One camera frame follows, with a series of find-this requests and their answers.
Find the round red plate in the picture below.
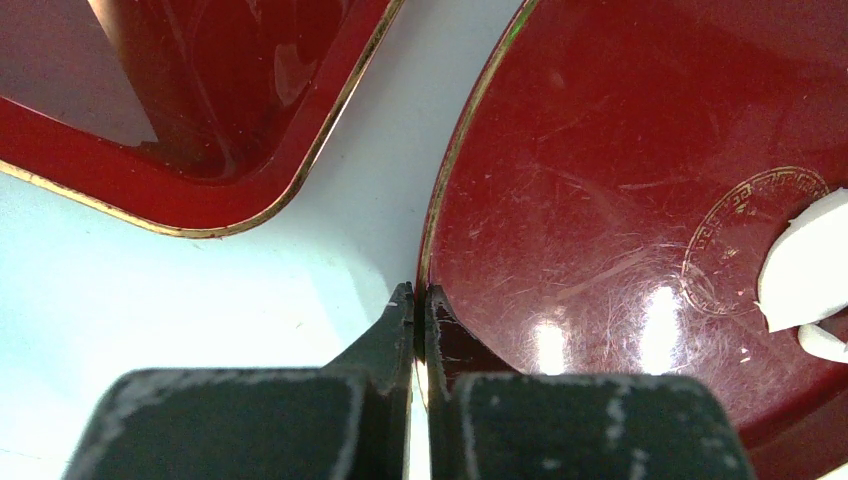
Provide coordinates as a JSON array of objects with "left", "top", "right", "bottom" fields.
[{"left": 418, "top": 1, "right": 847, "bottom": 479}]

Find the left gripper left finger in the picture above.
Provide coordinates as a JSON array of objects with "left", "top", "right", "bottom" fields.
[{"left": 64, "top": 283, "right": 414, "bottom": 479}]

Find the rectangular red tray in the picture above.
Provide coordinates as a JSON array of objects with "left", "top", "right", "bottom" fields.
[{"left": 1, "top": 1, "right": 401, "bottom": 238}]

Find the white dough ball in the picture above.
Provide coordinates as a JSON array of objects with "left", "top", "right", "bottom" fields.
[{"left": 756, "top": 188, "right": 847, "bottom": 364}]

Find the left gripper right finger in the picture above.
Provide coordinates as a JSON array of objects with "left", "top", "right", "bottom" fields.
[{"left": 423, "top": 285, "right": 755, "bottom": 479}]

